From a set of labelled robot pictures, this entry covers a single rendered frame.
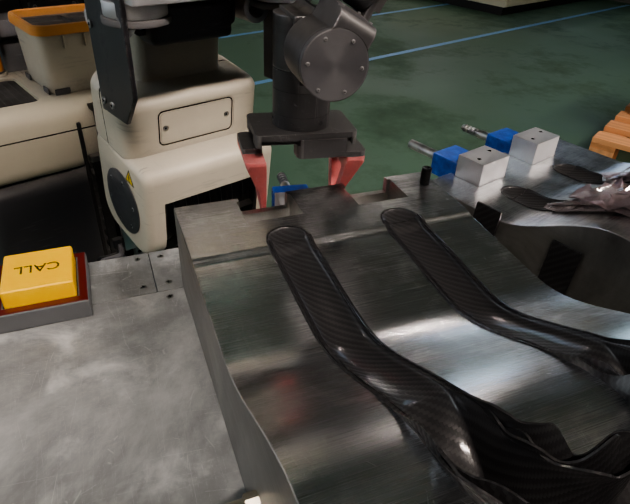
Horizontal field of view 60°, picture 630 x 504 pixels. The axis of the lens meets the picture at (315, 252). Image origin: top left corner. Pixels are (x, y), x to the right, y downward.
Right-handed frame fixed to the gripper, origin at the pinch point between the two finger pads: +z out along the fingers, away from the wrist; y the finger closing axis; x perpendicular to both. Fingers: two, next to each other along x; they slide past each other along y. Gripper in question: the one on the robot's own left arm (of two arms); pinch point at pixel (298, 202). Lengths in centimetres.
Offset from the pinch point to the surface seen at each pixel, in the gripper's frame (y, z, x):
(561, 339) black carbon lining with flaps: 9.9, -5.7, -30.9
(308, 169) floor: 48, 81, 178
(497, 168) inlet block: 23.6, -2.7, -0.6
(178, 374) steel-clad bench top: -14.1, 5.1, -18.4
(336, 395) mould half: -5.4, -5.7, -32.5
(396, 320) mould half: 1.6, -3.2, -24.5
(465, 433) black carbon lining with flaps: 0.2, -6.0, -36.5
